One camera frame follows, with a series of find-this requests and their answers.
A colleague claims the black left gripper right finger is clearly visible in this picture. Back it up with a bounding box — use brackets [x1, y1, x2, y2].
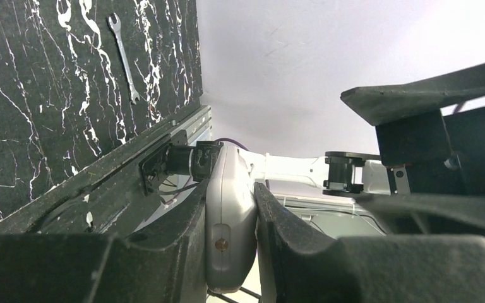
[254, 183, 485, 302]

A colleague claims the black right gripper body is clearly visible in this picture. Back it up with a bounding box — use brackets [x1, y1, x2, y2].
[376, 107, 485, 196]

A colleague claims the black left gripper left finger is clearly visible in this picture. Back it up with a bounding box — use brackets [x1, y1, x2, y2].
[0, 181, 208, 302]

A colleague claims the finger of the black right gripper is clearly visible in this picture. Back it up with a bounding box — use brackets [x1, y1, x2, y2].
[355, 194, 485, 236]
[340, 63, 485, 126]

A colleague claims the white remote control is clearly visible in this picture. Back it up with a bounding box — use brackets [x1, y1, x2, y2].
[205, 146, 257, 294]

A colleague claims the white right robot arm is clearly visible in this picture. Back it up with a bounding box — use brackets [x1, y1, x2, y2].
[139, 63, 485, 236]

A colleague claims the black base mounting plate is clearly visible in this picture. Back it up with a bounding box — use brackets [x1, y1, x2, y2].
[0, 111, 192, 235]

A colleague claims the silver flat wrench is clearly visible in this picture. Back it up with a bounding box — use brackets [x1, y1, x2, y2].
[107, 13, 140, 105]

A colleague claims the aluminium frame rail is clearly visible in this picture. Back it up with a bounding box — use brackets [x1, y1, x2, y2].
[169, 105, 213, 146]

